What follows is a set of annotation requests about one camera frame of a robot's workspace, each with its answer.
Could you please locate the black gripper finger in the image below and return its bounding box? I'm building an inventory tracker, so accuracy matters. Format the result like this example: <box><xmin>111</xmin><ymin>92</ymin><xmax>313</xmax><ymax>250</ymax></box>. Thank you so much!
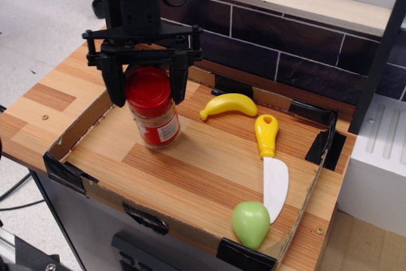
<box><xmin>169</xmin><ymin>50</ymin><xmax>189</xmax><ymax>105</ymax></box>
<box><xmin>100</xmin><ymin>56</ymin><xmax>126</xmax><ymax>107</ymax></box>

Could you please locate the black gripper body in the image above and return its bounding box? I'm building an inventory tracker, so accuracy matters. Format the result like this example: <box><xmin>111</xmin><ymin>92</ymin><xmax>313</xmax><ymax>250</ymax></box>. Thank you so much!
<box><xmin>81</xmin><ymin>0</ymin><xmax>204</xmax><ymax>70</ymax></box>

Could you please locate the red-capped basil spice bottle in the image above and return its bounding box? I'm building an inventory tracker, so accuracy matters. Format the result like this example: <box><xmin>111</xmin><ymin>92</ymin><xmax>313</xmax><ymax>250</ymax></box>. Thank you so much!
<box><xmin>125</xmin><ymin>67</ymin><xmax>180</xmax><ymax>149</ymax></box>

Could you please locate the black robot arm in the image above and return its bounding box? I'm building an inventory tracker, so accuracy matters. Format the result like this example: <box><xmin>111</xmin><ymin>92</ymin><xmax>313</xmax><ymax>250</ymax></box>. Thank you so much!
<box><xmin>82</xmin><ymin>0</ymin><xmax>202</xmax><ymax>107</ymax></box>

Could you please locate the cardboard fence with black tape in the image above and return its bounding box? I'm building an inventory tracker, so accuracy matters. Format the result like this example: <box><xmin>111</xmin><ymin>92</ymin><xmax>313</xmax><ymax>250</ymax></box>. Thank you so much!
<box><xmin>44</xmin><ymin>67</ymin><xmax>355</xmax><ymax>270</ymax></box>

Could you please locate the black caster wheel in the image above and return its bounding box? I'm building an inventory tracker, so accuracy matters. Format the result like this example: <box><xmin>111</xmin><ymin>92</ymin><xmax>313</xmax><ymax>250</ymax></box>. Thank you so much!
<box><xmin>91</xmin><ymin>0</ymin><xmax>105</xmax><ymax>19</ymax></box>

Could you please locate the yellow toy banana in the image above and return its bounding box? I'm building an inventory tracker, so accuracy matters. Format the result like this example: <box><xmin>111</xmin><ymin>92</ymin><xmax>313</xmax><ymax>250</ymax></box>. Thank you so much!
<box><xmin>199</xmin><ymin>93</ymin><xmax>258</xmax><ymax>121</ymax></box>

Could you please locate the green toy pear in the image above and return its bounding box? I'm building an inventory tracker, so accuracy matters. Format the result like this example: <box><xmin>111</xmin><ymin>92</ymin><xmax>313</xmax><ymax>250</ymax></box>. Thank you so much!
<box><xmin>232</xmin><ymin>201</ymin><xmax>270</xmax><ymax>250</ymax></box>

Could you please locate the black device under table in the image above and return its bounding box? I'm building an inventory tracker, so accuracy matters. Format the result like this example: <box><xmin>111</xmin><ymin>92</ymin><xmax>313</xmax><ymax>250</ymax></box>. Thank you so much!
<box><xmin>111</xmin><ymin>235</ymin><xmax>177</xmax><ymax>271</ymax></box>

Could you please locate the white grooved block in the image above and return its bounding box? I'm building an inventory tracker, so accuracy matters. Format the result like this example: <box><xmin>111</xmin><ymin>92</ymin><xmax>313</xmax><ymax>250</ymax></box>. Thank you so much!
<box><xmin>337</xmin><ymin>95</ymin><xmax>405</xmax><ymax>235</ymax></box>

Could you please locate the black floor cable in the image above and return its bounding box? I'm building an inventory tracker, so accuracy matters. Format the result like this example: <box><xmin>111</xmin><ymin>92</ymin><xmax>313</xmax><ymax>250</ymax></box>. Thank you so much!
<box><xmin>0</xmin><ymin>174</ymin><xmax>45</xmax><ymax>211</ymax></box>

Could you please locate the yellow-handled white toy knife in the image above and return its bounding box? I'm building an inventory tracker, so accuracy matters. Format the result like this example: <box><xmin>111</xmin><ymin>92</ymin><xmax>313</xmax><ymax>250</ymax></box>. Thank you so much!
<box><xmin>254</xmin><ymin>114</ymin><xmax>289</xmax><ymax>224</ymax></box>

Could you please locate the black bracket with bolt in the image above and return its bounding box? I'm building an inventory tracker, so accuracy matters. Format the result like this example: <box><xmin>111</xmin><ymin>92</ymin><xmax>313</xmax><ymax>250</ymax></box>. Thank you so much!
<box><xmin>1</xmin><ymin>235</ymin><xmax>69</xmax><ymax>271</ymax></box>

